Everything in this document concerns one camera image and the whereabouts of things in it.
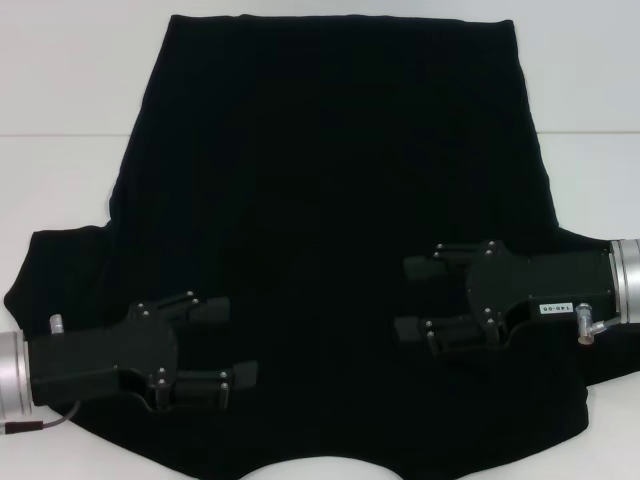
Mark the black t-shirt with white print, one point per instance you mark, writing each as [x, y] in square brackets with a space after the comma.
[320, 150]

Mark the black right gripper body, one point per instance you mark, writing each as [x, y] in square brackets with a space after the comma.
[550, 285]

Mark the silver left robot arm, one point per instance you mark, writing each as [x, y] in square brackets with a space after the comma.
[12, 372]

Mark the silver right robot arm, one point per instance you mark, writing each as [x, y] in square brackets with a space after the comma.
[627, 280]

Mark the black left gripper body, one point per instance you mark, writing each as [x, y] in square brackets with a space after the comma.
[100, 355]

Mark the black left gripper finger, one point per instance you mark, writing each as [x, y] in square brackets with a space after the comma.
[210, 310]
[242, 375]

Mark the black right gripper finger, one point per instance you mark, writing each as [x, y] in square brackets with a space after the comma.
[410, 330]
[420, 267]

